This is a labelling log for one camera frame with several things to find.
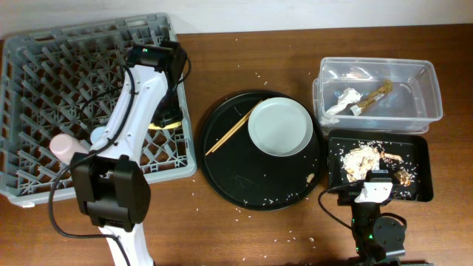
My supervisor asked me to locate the grey plastic dishwasher rack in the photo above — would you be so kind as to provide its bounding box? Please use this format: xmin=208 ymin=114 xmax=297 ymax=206
xmin=1 ymin=13 xmax=177 ymax=208

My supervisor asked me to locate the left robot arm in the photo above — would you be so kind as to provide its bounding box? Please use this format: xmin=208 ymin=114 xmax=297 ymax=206
xmin=70 ymin=41 xmax=188 ymax=265

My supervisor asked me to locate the blue plastic cup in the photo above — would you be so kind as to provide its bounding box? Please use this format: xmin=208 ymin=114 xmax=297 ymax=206
xmin=89 ymin=126 xmax=106 ymax=144

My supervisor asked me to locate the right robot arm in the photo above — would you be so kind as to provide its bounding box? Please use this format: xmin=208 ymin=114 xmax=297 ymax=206
xmin=337 ymin=170 xmax=407 ymax=266

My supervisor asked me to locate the white napkin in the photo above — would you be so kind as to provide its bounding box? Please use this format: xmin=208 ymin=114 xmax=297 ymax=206
xmin=326 ymin=88 xmax=362 ymax=115

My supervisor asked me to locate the wooden chopstick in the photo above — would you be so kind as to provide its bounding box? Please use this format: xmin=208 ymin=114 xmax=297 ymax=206
xmin=205 ymin=114 xmax=250 ymax=155
xmin=199 ymin=95 xmax=262 ymax=156

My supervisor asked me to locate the yellow bowl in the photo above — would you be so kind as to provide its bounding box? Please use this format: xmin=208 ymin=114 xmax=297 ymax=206
xmin=148 ymin=121 xmax=182 ymax=130

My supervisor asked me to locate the pink plastic cup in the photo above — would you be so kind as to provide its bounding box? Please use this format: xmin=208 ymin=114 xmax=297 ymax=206
xmin=49 ymin=134 xmax=88 ymax=165

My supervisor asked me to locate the black rectangular tray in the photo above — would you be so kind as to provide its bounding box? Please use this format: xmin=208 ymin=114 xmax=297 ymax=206
xmin=328 ymin=129 xmax=434 ymax=202

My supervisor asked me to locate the brown snack wrapper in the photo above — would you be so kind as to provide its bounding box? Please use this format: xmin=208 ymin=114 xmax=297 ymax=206
xmin=350 ymin=80 xmax=392 ymax=116

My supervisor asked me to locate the round black serving tray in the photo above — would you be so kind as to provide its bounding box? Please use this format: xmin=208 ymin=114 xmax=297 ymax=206
xmin=196 ymin=90 xmax=327 ymax=211

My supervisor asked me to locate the clear plastic waste bin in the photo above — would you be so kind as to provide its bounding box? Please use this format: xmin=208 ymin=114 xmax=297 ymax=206
xmin=313 ymin=57 xmax=443 ymax=134

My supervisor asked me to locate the food scraps and rice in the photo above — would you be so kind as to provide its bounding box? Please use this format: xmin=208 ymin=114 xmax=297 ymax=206
xmin=338 ymin=141 xmax=419 ymax=187

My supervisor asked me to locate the grey round plate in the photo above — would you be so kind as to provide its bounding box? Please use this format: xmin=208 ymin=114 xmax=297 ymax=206
xmin=248 ymin=97 xmax=313 ymax=157

